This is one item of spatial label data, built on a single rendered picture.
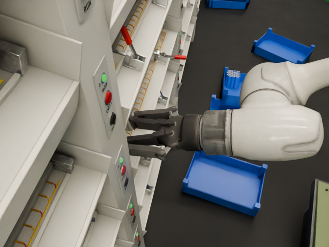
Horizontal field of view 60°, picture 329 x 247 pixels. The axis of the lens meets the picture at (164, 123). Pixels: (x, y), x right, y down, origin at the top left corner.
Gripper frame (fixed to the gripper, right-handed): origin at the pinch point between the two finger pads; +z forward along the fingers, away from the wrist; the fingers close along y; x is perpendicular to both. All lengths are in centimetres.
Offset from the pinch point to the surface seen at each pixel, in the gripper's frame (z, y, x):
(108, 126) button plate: -10.6, 12.6, -16.5
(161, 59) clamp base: -2.0, -35.0, 6.4
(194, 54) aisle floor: 7, -111, 58
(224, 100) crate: -15, -63, 52
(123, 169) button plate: -7.5, 11.5, -3.2
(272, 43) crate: -40, -132, 70
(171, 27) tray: -1, -54, 6
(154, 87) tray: -2.0, -23.4, 7.8
